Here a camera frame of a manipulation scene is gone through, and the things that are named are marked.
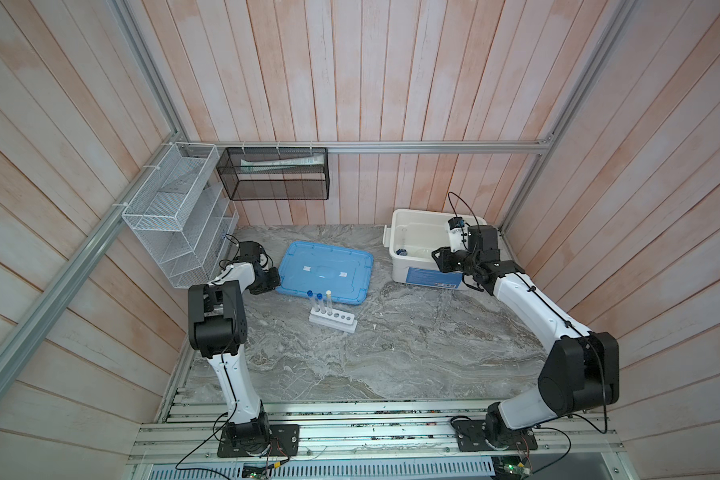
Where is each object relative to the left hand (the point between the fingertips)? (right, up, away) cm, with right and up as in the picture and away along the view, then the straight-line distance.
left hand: (276, 285), depth 102 cm
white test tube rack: (+22, -10, -11) cm, 27 cm away
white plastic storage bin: (+50, +18, +12) cm, 54 cm away
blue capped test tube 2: (+17, -3, -16) cm, 24 cm away
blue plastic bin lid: (+9, +6, +5) cm, 12 cm away
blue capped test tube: (+14, -3, -16) cm, 22 cm away
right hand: (+52, +12, -14) cm, 55 cm away
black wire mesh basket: (-1, +40, +2) cm, 40 cm away
